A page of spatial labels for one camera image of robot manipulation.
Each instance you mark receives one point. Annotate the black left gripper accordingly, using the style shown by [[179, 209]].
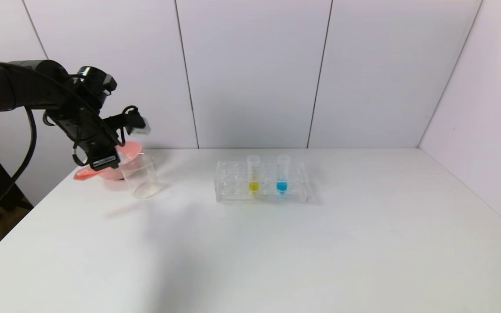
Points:
[[104, 161]]

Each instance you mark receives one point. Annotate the red pigment test tube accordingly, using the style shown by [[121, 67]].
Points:
[[86, 174]]

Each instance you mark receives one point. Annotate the yellow pigment test tube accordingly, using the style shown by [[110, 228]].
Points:
[[254, 186]]

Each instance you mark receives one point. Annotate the clear glass beaker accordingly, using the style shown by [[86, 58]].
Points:
[[142, 180]]

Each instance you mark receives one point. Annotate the blue pigment test tube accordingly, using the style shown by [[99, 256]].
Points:
[[282, 186]]

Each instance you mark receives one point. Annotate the clear acrylic test tube rack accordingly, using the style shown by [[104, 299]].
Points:
[[296, 193]]

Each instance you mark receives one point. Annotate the pink plastic bowl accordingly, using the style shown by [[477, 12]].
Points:
[[131, 150]]

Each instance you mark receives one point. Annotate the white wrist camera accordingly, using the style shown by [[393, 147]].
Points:
[[141, 127]]

